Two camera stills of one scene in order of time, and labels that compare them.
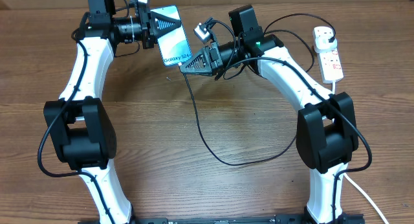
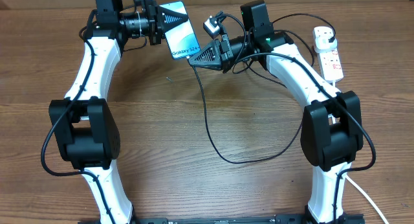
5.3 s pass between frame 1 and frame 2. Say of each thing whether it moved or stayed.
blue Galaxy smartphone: moved
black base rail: stayed
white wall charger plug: stayed
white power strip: stayed
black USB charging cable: moved
